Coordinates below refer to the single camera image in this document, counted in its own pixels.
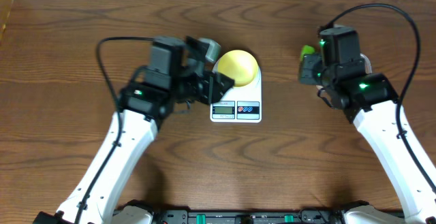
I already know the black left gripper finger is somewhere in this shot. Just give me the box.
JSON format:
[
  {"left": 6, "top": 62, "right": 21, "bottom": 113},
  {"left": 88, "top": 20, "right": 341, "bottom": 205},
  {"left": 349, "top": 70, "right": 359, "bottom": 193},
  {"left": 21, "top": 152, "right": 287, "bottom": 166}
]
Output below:
[
  {"left": 207, "top": 82, "right": 223, "bottom": 104},
  {"left": 214, "top": 72, "right": 234, "bottom": 96}
]

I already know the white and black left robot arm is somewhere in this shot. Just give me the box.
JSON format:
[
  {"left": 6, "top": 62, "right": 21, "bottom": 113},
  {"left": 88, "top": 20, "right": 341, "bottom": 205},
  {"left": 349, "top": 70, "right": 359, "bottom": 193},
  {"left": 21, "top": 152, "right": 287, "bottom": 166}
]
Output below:
[{"left": 34, "top": 36, "right": 234, "bottom": 223}]

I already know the clear container of soybeans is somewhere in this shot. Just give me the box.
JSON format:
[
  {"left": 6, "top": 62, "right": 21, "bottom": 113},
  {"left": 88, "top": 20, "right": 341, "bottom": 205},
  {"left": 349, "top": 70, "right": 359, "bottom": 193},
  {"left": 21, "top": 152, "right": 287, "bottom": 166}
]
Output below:
[{"left": 360, "top": 53, "right": 373, "bottom": 74}]

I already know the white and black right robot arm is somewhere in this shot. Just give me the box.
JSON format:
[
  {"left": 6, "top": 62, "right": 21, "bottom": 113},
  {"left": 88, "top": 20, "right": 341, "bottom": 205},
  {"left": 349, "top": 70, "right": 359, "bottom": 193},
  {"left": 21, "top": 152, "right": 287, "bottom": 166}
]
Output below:
[{"left": 298, "top": 27, "right": 435, "bottom": 223}]

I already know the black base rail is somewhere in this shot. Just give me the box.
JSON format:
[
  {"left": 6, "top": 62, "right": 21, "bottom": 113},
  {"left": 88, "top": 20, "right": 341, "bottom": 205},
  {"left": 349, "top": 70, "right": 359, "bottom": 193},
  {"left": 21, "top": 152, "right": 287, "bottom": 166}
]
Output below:
[{"left": 145, "top": 210, "right": 345, "bottom": 224}]

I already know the green plastic scoop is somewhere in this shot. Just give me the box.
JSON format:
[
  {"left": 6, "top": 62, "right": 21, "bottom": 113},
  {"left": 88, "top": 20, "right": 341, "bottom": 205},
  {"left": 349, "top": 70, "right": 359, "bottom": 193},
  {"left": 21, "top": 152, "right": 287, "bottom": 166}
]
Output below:
[{"left": 300, "top": 45, "right": 316, "bottom": 62}]

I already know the white digital kitchen scale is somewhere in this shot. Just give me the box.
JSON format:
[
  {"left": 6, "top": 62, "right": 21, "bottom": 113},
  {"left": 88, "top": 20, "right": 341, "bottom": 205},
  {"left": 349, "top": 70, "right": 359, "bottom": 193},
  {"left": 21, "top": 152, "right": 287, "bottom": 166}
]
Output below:
[{"left": 210, "top": 65, "right": 262, "bottom": 123}]

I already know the yellow bowl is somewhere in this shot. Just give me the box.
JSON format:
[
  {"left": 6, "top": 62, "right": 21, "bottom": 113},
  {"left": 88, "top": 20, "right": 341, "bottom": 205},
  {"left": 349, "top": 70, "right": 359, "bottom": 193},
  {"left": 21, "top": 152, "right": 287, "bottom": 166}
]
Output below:
[{"left": 216, "top": 50, "right": 259, "bottom": 87}]

